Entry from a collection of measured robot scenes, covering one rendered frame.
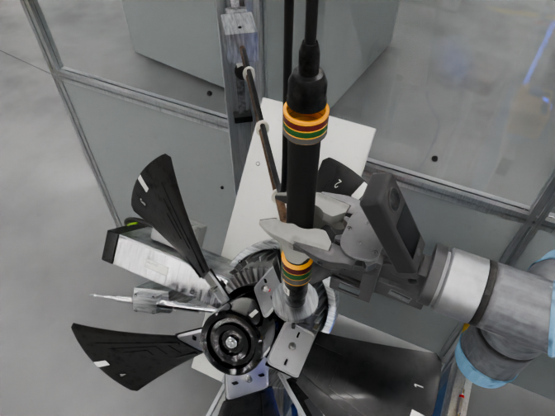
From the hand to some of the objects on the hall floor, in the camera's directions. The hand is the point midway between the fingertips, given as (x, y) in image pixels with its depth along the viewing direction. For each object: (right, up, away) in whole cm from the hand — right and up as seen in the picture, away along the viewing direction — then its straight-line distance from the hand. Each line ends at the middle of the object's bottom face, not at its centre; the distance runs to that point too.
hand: (277, 208), depth 56 cm
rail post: (+49, -91, +128) cm, 164 cm away
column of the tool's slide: (-10, -48, +164) cm, 171 cm away
